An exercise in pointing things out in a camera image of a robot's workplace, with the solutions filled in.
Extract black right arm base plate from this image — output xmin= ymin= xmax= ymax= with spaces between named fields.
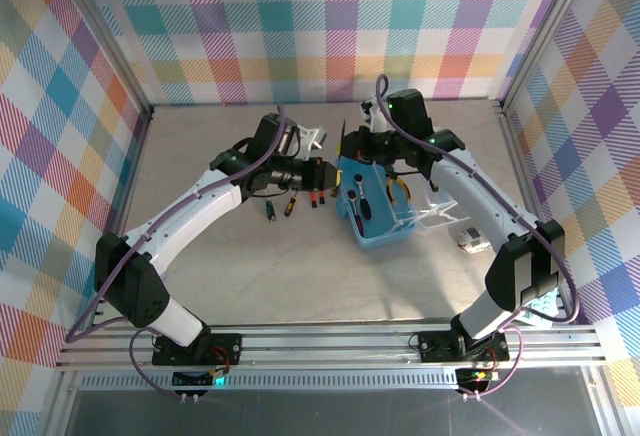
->
xmin=417 ymin=330 xmax=511 ymax=363

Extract aluminium front rail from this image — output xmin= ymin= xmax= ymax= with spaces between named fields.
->
xmin=54 ymin=324 xmax=607 ymax=373

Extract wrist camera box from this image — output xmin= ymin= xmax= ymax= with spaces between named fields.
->
xmin=298 ymin=125 xmax=332 ymax=152
xmin=360 ymin=97 xmax=387 ymax=133

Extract printed paper packet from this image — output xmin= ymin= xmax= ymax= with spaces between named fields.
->
xmin=457 ymin=225 xmax=494 ymax=256

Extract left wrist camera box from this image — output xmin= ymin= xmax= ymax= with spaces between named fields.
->
xmin=298 ymin=125 xmax=332 ymax=152

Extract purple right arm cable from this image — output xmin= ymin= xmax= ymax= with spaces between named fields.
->
xmin=374 ymin=74 xmax=581 ymax=400

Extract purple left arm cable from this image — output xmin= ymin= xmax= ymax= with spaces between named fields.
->
xmin=64 ymin=104 xmax=290 ymax=402

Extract aluminium side rail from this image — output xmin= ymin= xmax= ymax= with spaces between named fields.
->
xmin=87 ymin=108 xmax=154 ymax=332
xmin=497 ymin=100 xmax=574 ymax=327

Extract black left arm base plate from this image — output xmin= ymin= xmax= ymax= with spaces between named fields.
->
xmin=151 ymin=333 xmax=244 ymax=366

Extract light blue calculator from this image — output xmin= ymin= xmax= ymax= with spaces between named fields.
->
xmin=522 ymin=288 xmax=561 ymax=327

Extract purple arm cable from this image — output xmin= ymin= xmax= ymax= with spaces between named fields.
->
xmin=374 ymin=74 xmax=581 ymax=400
xmin=64 ymin=104 xmax=290 ymax=402

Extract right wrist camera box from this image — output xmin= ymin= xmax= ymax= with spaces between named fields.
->
xmin=360 ymin=97 xmax=387 ymax=133

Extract aluminium frame post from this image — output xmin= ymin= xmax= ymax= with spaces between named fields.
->
xmin=499 ymin=0 xmax=594 ymax=112
xmin=57 ymin=0 xmax=154 ymax=117

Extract slotted grey cable duct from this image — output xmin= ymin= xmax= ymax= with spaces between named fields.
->
xmin=79 ymin=373 xmax=459 ymax=391

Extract blue plastic toolbox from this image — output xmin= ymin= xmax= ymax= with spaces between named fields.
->
xmin=333 ymin=154 xmax=472 ymax=253

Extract yellow-handled pliers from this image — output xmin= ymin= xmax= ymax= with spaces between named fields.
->
xmin=384 ymin=168 xmax=412 ymax=206

